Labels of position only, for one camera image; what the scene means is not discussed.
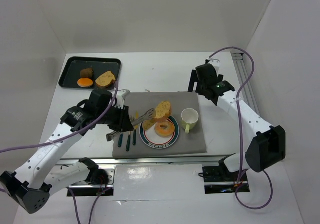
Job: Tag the orange glazed donut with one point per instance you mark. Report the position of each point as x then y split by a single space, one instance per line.
164 129

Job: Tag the aluminium rail front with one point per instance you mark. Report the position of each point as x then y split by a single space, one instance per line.
202 159

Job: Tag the sliced bread loaf end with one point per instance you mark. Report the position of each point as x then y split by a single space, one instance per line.
163 111

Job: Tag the aluminium rail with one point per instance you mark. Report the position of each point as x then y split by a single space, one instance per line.
243 68
202 159

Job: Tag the gold fork green handle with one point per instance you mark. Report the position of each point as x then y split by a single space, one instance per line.
129 141

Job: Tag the white plate green rim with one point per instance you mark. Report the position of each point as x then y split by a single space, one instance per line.
151 139

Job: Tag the light green mug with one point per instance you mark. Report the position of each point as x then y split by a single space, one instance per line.
189 118

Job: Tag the black food tray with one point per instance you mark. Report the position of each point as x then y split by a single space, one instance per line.
74 65

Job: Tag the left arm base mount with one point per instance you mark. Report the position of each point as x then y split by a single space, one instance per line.
99 182

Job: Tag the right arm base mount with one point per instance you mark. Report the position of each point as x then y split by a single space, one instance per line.
218 179

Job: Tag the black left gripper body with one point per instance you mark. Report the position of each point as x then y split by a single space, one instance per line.
122 117

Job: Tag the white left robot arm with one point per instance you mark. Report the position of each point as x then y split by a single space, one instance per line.
34 182

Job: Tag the dark brown bread roll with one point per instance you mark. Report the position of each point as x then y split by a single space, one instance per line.
87 73

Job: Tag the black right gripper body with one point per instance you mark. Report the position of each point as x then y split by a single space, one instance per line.
194 82

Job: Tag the bread slice with crust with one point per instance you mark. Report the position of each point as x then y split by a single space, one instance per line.
105 80

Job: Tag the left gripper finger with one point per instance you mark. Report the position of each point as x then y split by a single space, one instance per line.
150 114
112 135

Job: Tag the grey placemat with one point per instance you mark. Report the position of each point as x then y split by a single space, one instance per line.
187 143

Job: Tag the gold knife green handle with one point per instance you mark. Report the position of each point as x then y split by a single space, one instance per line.
134 139

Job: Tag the brown muffin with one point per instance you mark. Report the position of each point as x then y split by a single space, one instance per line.
147 124

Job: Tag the gold spoon green handle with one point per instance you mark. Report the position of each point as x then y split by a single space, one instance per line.
120 140

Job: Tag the aluminium rail right side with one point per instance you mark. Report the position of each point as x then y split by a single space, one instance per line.
243 68

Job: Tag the orange round bun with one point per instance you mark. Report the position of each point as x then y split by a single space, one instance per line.
85 82

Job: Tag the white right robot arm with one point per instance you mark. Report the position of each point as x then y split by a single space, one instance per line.
267 142

